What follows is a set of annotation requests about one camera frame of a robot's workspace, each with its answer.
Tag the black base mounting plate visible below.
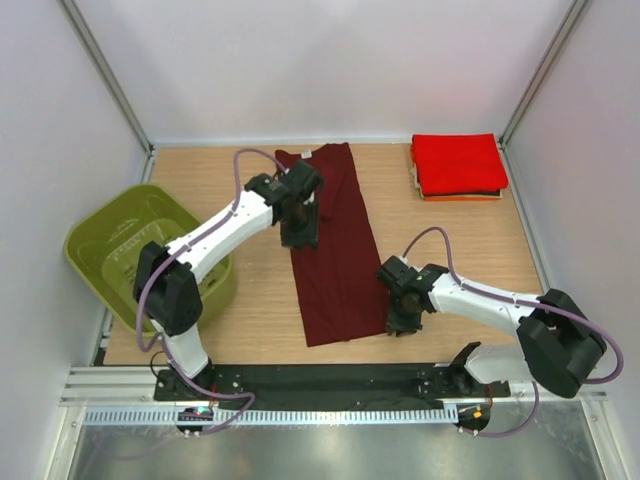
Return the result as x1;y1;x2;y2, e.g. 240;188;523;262
153;360;511;412

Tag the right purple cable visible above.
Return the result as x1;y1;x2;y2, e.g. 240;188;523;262
402;226;626;441

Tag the olive green plastic basket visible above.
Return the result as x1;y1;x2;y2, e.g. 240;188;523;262
64;184;237;332

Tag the dark red t shirt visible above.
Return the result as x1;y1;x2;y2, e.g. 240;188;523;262
291;143;389;347

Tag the aluminium frame post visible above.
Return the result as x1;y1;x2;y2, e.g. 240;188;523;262
499;0;594;151
57;0;154;157

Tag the folded orange t shirt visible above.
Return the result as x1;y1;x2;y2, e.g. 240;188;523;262
423;193;503;202

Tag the right aluminium frame post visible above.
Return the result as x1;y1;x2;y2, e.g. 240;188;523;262
499;0;594;151

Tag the folded black t shirt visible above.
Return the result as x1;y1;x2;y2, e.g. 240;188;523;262
477;189;503;197

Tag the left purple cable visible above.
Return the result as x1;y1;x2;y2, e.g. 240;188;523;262
99;148;291;461

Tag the left aluminium frame post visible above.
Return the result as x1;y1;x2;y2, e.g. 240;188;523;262
57;0;154;157

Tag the folded bright red t shirt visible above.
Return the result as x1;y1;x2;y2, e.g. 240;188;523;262
410;133;509;197

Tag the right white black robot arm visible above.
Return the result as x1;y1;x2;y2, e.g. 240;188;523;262
377;256;606;398

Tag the folded beige t shirt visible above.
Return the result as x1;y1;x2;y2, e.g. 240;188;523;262
409;150;424;199

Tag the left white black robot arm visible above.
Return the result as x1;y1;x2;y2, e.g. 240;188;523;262
133;160;324;400

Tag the purple cable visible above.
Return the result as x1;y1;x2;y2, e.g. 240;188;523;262
99;148;291;461
402;226;626;441

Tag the slotted grey cable duct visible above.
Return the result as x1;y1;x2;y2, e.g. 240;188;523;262
83;404;458;427

